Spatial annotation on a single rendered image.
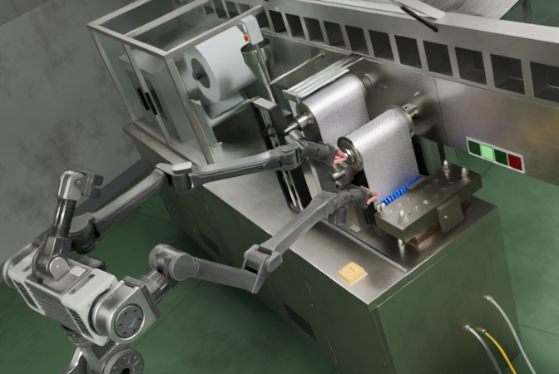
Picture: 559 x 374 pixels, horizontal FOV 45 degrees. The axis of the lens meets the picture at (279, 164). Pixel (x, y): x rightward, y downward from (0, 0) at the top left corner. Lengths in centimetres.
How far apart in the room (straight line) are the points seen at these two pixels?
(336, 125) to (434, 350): 95
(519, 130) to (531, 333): 137
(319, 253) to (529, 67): 107
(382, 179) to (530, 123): 61
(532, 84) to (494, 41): 18
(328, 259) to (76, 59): 333
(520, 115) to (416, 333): 91
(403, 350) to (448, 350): 26
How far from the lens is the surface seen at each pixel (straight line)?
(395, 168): 259
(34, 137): 530
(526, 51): 212
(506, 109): 229
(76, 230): 223
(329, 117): 263
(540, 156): 230
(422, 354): 270
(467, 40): 227
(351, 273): 247
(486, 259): 274
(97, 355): 215
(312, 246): 269
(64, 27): 539
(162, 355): 395
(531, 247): 385
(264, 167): 232
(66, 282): 194
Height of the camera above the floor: 251
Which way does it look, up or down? 29 degrees down
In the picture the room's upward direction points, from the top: 20 degrees counter-clockwise
